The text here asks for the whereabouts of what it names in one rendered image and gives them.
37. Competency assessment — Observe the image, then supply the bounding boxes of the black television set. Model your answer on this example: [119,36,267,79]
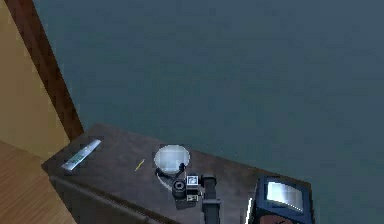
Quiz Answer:
[244,174,316,224]

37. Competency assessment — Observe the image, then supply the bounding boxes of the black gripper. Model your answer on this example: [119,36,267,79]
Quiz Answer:
[154,162,188,201]

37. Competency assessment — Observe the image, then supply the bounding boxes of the white round bowl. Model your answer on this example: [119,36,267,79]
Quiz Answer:
[153,144,191,175]

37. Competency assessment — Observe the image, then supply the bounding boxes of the silver remote control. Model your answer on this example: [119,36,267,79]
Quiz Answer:
[61,138,102,172]

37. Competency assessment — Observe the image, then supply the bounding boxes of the dark brown wooden dresser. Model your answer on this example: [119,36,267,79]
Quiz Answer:
[41,122,315,224]

